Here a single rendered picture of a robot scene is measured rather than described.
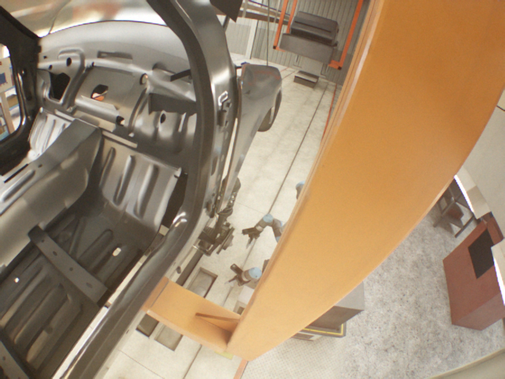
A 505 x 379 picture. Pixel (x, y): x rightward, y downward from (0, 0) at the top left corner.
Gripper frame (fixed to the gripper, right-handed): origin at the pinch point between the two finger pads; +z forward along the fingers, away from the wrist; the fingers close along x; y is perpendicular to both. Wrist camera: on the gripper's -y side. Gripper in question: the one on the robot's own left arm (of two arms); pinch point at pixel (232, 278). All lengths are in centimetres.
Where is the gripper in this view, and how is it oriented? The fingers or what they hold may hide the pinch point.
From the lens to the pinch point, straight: 186.2
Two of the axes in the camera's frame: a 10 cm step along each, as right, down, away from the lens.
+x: 6.6, -3.4, 6.6
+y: 5.6, 8.2, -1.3
